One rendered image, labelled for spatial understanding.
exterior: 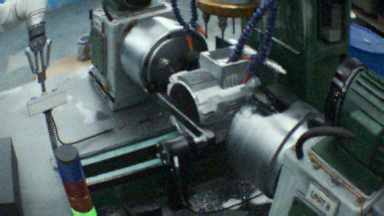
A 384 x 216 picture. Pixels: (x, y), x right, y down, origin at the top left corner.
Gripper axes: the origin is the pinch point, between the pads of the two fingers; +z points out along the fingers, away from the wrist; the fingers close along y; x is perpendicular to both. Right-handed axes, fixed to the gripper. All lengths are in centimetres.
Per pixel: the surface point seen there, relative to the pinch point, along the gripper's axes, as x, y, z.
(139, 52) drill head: -2.1, 37.6, 1.9
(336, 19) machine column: -48, 89, 4
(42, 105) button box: -3.5, -2.2, 7.5
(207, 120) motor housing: -29, 40, 24
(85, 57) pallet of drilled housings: 231, 81, -23
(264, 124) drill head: -52, 40, 26
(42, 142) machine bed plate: 25.0, -3.5, 21.0
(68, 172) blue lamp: -57, -6, 21
